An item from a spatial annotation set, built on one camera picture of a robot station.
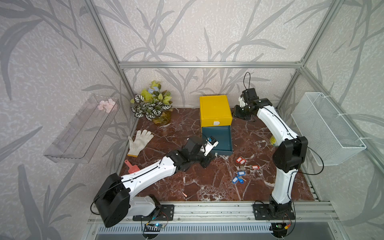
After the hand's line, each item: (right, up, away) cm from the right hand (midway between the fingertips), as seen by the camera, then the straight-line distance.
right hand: (233, 113), depth 91 cm
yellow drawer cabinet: (-11, +1, -1) cm, 11 cm away
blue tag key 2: (+4, -35, -4) cm, 36 cm away
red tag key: (+13, -33, -2) cm, 36 cm away
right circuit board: (+18, -57, -20) cm, 63 cm away
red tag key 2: (+5, -29, +2) cm, 29 cm away
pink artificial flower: (-69, +3, -14) cm, 70 cm away
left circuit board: (-43, -57, -19) cm, 74 cm away
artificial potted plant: (-48, +5, -4) cm, 48 cm away
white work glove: (-61, -17, +11) cm, 64 cm away
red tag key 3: (+6, -30, 0) cm, 31 cm away
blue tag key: (+3, -39, -7) cm, 40 cm away
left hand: (-13, -24, -14) cm, 30 cm away
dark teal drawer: (-4, -14, +13) cm, 20 cm away
